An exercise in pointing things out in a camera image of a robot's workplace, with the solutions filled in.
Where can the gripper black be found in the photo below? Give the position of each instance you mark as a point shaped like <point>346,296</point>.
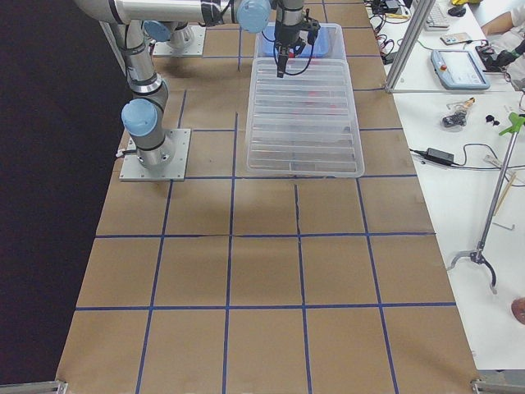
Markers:
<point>285,37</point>

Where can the clear plastic box lid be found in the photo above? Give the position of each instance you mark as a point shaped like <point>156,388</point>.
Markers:
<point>289,133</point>

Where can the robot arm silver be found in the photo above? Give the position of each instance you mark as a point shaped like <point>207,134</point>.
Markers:
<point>122,12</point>
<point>172,30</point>

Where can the blue plastic tray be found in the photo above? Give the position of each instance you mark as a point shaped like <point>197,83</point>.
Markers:
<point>266,43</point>

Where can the teach pendant tablet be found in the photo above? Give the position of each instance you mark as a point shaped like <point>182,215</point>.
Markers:
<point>458,70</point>

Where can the black power adapter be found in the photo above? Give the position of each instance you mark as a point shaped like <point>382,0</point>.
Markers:
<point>440,157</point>

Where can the aluminium frame post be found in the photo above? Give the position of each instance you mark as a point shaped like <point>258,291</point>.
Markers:
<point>411,36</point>

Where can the green handled grabber tool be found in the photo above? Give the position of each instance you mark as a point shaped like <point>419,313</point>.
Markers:
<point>476,255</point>

